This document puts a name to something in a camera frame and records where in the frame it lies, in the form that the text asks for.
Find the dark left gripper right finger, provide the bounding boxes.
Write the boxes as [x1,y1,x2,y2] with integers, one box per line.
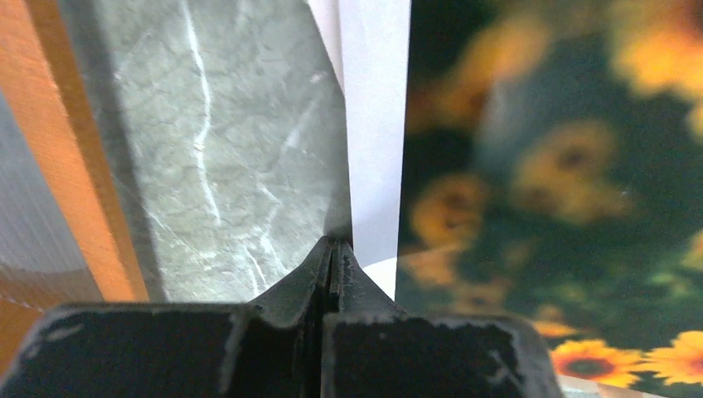
[321,242,563,397]

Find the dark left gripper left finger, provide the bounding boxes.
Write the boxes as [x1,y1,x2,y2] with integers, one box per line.
[1,237,332,397]

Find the sunflower photo print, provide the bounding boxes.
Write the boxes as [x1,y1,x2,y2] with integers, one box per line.
[395,0,702,397]

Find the white mat board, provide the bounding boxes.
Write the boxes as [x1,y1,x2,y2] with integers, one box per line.
[308,0,411,298]

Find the orange wooden shelf rack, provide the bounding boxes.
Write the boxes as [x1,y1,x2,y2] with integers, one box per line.
[0,0,150,380]

